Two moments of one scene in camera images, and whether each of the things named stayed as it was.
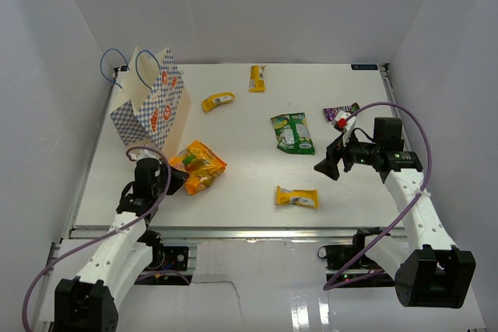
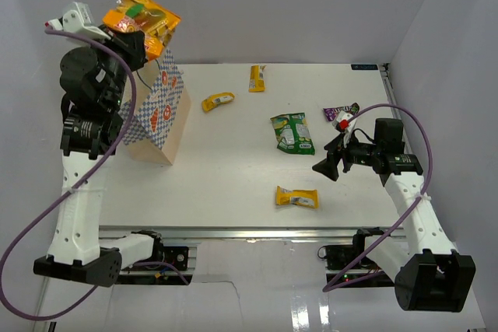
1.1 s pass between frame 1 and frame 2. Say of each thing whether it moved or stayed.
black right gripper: stayed
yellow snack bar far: stayed
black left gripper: moved
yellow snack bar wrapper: stayed
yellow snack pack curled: stayed
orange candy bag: moved
